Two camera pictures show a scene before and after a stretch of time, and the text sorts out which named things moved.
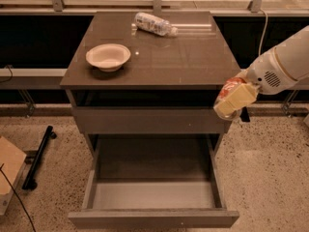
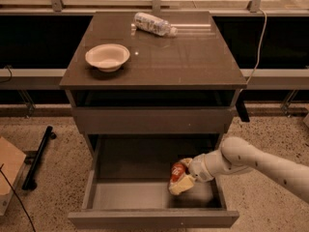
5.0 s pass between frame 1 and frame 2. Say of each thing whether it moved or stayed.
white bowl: stayed
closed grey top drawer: stayed
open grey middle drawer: stayed
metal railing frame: stayed
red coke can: moved
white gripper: moved
